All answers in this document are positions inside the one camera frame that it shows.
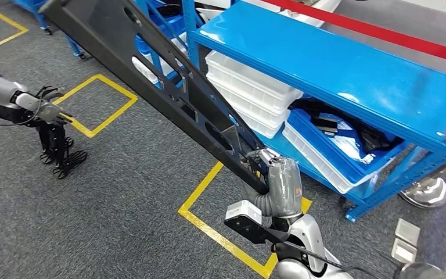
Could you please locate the neighbour robot grey right hand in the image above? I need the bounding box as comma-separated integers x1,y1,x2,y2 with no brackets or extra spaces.
38,102,74,125

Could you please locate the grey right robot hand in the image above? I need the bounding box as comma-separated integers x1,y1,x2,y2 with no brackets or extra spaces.
246,148,304,219

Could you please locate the long black plastic panel part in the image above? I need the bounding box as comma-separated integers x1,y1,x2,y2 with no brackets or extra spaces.
38,0,270,195

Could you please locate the small black plastic part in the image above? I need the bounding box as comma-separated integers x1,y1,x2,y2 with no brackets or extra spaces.
355,122,401,154
310,115,340,136

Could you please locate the neighbour humanoid robot body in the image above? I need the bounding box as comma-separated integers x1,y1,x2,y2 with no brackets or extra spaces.
0,33,89,181

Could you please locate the yellow floor tape square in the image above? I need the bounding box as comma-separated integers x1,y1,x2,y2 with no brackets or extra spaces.
0,11,30,50
52,74,139,138

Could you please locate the clear plastic bag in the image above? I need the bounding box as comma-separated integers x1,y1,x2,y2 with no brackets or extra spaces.
329,119,376,164

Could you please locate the silver floor outlet box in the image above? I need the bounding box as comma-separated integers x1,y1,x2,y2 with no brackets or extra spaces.
391,238,418,264
395,218,421,247

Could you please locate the chrome barrier stanchion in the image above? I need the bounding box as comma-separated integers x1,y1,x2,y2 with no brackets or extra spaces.
394,262,446,279
398,177,446,210

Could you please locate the red barrier belt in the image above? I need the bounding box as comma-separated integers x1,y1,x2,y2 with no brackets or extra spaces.
261,0,446,66

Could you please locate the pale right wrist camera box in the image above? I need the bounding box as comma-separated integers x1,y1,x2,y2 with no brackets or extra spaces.
225,199,263,228

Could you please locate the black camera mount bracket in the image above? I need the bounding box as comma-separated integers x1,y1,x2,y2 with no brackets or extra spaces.
224,215,285,245

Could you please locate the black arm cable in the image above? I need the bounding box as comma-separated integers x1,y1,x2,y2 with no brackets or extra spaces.
282,240,382,279

